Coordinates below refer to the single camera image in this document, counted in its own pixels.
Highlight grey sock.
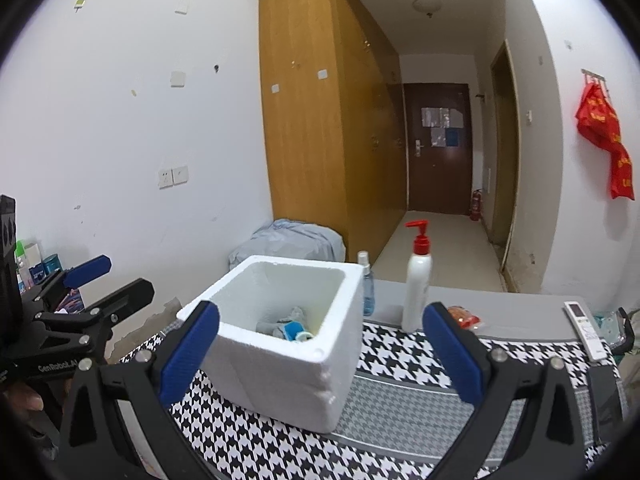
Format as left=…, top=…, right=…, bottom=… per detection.
left=256, top=307, right=314, bottom=342

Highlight person's left hand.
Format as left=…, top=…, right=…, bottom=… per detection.
left=2, top=384, right=43, bottom=429

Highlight bottles on shelf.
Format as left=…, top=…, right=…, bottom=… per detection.
left=14, top=240, right=62, bottom=294

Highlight black smartphone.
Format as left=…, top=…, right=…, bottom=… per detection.
left=587, top=365, right=624, bottom=444

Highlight white remote control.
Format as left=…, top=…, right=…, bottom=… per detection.
left=564, top=301, right=608, bottom=363

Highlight red snack packet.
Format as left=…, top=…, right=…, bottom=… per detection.
left=447, top=306, right=483, bottom=330

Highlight light blue cloth covered box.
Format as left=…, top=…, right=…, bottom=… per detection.
left=229, top=219, right=346, bottom=270

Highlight white pump lotion bottle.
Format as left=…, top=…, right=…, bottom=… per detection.
left=401, top=220, right=433, bottom=334

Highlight red fire extinguisher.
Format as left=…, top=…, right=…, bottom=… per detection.
left=470, top=190, right=483, bottom=221

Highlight wooden wardrobe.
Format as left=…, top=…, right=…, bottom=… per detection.
left=258, top=0, right=407, bottom=262

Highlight dark brown entry door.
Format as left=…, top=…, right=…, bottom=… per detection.
left=404, top=84, right=473, bottom=214

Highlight ceiling lamp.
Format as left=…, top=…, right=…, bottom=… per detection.
left=411, top=0, right=442, bottom=18

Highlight white wall socket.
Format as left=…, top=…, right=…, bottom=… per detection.
left=157, top=169, right=174, bottom=190

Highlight white wall switch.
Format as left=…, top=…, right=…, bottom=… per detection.
left=171, top=166, right=189, bottom=185

